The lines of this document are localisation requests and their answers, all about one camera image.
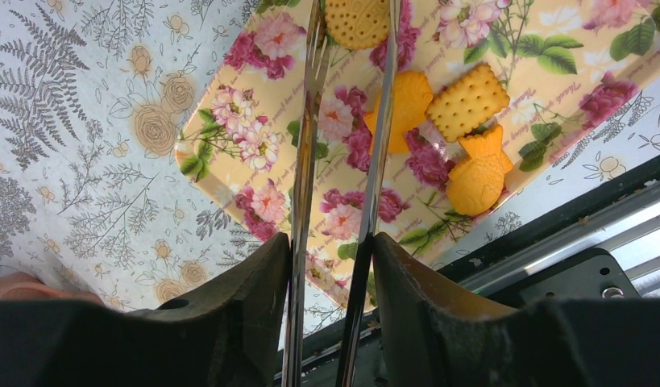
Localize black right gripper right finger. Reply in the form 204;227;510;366
373;233;660;386

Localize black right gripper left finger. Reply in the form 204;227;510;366
0;233;291;386

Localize orange bear cookie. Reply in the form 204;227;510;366
388;70;434;154

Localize metal tongs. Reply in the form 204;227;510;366
282;1;401;386

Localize round orange biscuit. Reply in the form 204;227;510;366
324;0;391;50

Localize small orange cookie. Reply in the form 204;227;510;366
446;124;513;216

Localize large pink floral mug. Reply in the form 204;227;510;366
0;272;104;306

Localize square yellow cracker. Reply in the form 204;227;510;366
425;63;510;143

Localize floral tablecloth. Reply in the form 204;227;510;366
0;1;648;332

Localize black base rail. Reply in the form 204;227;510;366
301;155;660;386

